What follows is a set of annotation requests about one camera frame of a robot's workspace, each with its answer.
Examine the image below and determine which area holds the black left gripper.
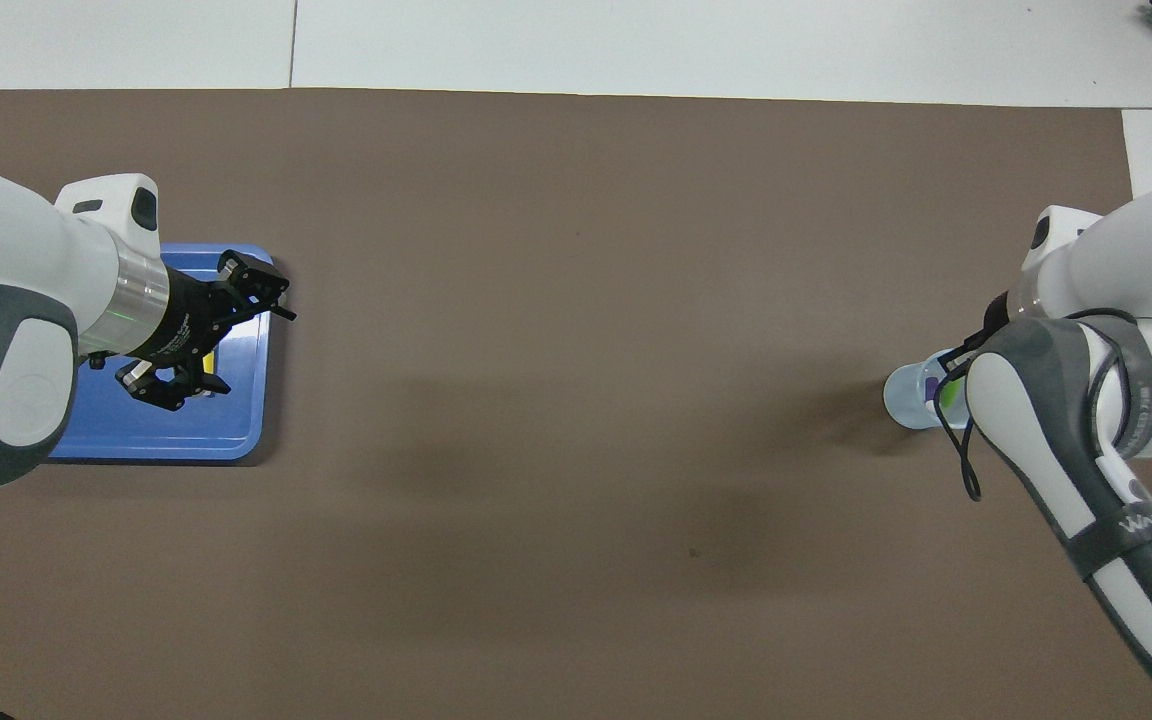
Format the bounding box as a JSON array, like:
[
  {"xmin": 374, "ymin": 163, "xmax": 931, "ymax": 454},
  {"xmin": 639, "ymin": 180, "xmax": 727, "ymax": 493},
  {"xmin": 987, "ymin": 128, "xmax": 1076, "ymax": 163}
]
[{"xmin": 116, "ymin": 250, "xmax": 297, "ymax": 413}]

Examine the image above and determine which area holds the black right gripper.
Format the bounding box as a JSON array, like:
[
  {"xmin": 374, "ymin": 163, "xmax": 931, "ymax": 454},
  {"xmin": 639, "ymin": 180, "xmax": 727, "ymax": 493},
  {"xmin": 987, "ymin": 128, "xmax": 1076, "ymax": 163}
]
[{"xmin": 939, "ymin": 292, "xmax": 1015, "ymax": 379}]

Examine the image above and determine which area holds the blue plastic tray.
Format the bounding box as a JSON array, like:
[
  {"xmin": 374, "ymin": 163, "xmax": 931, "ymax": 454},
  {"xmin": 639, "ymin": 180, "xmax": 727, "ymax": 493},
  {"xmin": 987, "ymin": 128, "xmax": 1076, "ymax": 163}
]
[{"xmin": 46, "ymin": 243, "xmax": 275, "ymax": 461}]

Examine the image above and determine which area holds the translucent plastic cup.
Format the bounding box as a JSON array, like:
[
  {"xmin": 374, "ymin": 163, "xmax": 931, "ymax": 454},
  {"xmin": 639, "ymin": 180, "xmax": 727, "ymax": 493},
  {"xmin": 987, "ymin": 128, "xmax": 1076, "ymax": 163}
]
[{"xmin": 882, "ymin": 350, "xmax": 972, "ymax": 431}]

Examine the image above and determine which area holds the brown table mat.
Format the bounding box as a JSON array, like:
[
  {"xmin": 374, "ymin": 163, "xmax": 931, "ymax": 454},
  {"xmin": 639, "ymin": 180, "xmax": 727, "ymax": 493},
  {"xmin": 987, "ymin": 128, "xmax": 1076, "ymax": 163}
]
[{"xmin": 0, "ymin": 88, "xmax": 1152, "ymax": 720}]

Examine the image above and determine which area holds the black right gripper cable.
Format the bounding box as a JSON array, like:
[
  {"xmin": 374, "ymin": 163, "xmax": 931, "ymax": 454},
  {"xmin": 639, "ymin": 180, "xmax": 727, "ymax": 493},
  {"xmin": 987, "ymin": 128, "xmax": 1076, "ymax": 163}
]
[{"xmin": 931, "ymin": 308, "xmax": 1152, "ymax": 503}]

